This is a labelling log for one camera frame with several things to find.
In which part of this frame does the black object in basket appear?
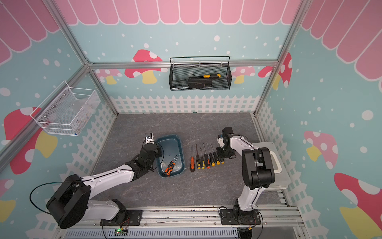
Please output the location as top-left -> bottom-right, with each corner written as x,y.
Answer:
188,78 -> 213,89

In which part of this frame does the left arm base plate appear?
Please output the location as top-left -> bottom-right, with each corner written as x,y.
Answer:
100,210 -> 143,227

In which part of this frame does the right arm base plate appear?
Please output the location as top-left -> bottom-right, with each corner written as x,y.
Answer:
218,208 -> 262,226

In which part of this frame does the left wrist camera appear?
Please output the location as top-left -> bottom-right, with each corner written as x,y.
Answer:
144,132 -> 155,145

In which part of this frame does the white wire mesh basket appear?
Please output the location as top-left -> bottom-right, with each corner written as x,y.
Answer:
30,81 -> 100,136

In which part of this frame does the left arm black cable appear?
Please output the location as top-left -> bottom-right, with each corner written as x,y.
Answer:
29,181 -> 78,216

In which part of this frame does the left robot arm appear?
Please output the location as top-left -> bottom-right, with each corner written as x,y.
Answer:
46,142 -> 162,229

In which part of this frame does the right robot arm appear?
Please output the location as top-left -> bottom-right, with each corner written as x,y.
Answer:
216,127 -> 276,222

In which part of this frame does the translucent plastic lidded case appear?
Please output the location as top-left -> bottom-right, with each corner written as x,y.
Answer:
253,142 -> 291,191

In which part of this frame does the teal plastic storage box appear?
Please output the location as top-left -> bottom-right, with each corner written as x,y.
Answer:
154,134 -> 186,178

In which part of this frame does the green circuit board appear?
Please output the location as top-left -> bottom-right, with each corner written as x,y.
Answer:
113,229 -> 128,237

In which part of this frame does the black wire mesh basket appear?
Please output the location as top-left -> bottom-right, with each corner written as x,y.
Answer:
169,56 -> 232,91

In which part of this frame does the aluminium front rail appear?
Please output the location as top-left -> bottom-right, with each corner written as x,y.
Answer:
56,206 -> 305,231

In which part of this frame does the yellow black screwdriver in basket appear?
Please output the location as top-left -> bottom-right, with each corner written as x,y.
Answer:
189,73 -> 221,80

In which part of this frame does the orange black large screwdriver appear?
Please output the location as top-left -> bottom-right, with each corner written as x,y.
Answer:
190,145 -> 196,172

